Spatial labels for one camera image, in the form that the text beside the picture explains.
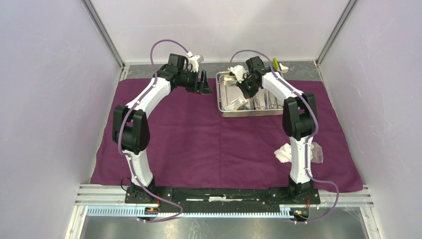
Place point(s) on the aluminium front frame rail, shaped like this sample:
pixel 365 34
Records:
pixel 98 200

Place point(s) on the white gauze pad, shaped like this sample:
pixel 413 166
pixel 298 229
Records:
pixel 316 153

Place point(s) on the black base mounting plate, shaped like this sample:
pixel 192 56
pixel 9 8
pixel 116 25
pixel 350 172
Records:
pixel 218 200

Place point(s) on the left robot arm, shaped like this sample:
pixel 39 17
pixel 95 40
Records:
pixel 130 129

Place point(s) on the maroon cloth wrap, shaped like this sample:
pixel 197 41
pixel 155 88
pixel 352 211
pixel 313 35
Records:
pixel 192 145

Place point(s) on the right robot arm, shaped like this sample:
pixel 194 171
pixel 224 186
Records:
pixel 299 117

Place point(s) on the steel two-compartment tray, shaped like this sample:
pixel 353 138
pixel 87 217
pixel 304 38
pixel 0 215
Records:
pixel 227 91

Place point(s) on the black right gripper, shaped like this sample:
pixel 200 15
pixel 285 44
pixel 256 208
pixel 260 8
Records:
pixel 248 94

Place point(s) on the white plastic block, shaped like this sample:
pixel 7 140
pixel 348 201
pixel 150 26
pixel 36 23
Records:
pixel 283 69

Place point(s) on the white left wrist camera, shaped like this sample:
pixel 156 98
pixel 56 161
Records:
pixel 194 61

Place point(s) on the aluminium frame rail left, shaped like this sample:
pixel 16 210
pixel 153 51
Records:
pixel 112 66

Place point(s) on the steel needle holder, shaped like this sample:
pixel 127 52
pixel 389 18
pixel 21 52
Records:
pixel 266 103

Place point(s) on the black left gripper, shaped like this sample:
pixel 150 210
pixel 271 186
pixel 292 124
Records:
pixel 203 88

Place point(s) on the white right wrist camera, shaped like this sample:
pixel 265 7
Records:
pixel 238 72

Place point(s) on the white gauze packet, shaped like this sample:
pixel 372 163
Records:
pixel 284 153

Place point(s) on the aluminium frame post right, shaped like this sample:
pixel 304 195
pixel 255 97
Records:
pixel 345 14

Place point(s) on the yellow-green plastic block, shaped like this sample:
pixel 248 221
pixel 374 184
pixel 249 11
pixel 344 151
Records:
pixel 276 64

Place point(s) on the aluminium frame rail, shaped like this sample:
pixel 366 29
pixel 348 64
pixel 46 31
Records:
pixel 112 66
pixel 98 200

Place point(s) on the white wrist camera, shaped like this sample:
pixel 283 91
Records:
pixel 194 61
pixel 238 72

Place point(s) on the green suture packet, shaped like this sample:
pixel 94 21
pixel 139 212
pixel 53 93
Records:
pixel 236 104

